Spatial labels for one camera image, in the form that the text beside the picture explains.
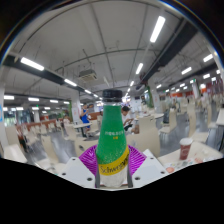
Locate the colourful printed flyer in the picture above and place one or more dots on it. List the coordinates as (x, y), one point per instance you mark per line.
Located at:
(181, 165)

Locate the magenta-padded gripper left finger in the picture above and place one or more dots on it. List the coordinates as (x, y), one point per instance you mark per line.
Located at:
(76, 170)

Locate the ceiling air conditioner unit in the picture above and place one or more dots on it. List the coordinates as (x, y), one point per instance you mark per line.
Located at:
(88, 75)

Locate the person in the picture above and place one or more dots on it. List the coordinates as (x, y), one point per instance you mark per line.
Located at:
(126, 118)
(22, 138)
(85, 117)

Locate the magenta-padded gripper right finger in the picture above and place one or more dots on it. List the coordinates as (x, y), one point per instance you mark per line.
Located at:
(148, 170)

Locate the group of ceiling lights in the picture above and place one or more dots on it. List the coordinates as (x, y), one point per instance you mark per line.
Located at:
(157, 29)

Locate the green drink bottle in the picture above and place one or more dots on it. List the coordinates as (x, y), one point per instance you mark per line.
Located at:
(111, 140)

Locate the group of beige chairs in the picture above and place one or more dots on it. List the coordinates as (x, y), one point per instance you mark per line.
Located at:
(150, 136)

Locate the red paper cup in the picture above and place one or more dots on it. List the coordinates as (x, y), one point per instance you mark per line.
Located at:
(185, 150)

